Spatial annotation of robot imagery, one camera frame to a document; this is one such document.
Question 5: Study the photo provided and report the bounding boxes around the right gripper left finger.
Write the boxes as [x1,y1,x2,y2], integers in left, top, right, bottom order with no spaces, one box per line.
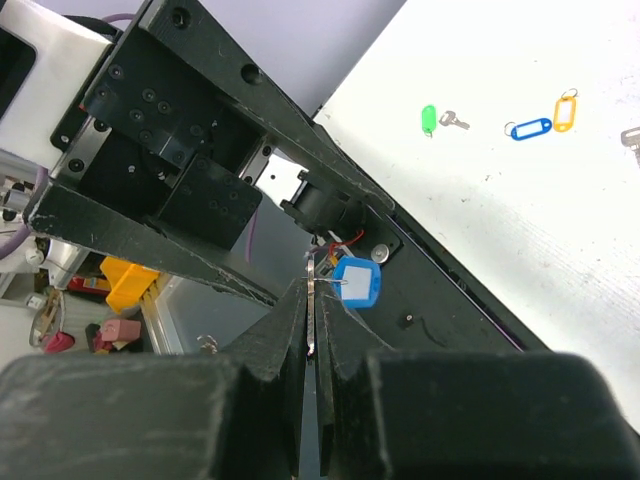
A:
[1,280,306,479]

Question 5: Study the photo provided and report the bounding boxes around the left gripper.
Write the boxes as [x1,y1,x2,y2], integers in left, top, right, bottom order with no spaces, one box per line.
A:
[24,1,395,306]

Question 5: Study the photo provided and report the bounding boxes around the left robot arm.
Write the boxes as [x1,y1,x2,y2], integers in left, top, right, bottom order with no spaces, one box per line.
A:
[26,1,394,305]

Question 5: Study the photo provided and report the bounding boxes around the yellow plastic part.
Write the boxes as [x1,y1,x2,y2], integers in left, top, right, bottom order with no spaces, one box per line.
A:
[100,257,160,314]

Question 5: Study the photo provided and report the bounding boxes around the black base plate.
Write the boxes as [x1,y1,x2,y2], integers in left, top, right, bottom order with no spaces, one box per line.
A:
[309,119,551,356]

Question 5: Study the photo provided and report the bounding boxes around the blue key tag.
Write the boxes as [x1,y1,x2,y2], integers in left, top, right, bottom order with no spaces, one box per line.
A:
[332,256,382,309]
[504,118,552,141]

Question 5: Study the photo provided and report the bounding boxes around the blue key tag on table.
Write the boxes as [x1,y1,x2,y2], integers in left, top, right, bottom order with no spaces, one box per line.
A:
[504,118,552,141]

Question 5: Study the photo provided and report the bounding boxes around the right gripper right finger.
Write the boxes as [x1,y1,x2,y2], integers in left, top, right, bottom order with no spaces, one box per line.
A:
[315,287,639,479]

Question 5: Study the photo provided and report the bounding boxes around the silver key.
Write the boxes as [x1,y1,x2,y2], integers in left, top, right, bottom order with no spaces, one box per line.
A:
[620,127,640,165]
[306,253,316,358]
[439,110,470,130]

